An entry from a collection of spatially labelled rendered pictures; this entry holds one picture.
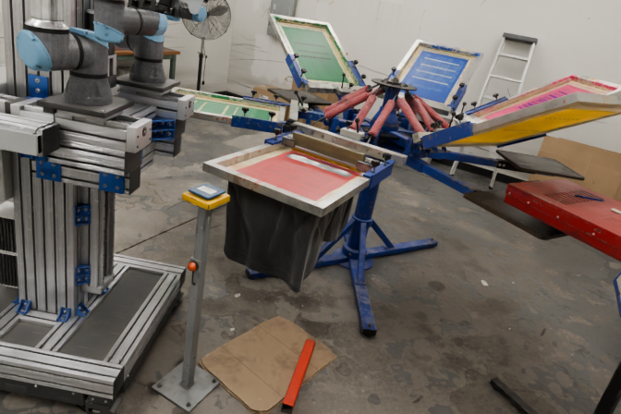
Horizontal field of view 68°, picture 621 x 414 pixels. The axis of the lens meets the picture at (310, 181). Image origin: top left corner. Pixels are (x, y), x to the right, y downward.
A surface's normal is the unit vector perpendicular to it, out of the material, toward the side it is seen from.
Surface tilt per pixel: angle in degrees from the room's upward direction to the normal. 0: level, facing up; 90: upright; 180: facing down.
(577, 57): 90
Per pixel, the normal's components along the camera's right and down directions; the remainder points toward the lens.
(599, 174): -0.43, 0.04
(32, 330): 0.17, -0.92
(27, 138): -0.07, 0.35
